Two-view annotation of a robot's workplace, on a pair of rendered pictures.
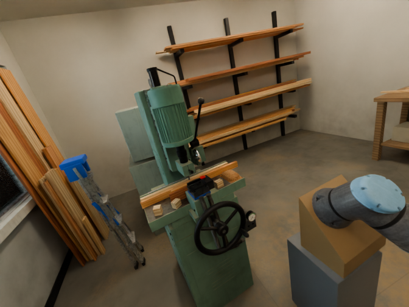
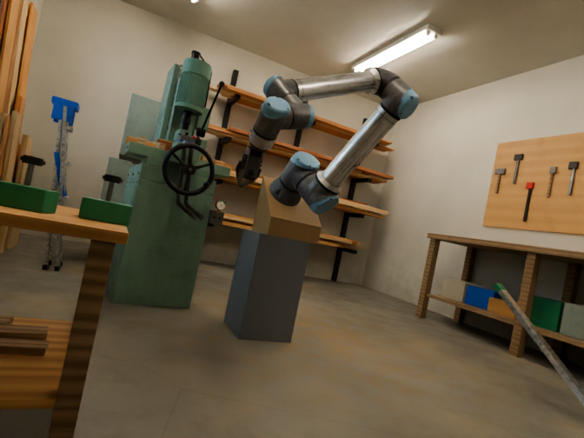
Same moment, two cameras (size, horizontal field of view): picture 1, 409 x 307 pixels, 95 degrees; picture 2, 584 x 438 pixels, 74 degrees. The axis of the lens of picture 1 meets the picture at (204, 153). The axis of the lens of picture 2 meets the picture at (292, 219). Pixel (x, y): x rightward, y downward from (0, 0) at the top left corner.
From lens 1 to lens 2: 173 cm
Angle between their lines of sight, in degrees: 23
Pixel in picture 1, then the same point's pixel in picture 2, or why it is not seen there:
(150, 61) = not seen: hidden behind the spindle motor
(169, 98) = (199, 68)
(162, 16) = (234, 58)
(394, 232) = (304, 184)
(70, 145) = (29, 130)
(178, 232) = (148, 170)
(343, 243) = (278, 209)
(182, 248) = (142, 189)
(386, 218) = (302, 174)
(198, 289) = (130, 250)
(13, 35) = not seen: outside the picture
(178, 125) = (195, 90)
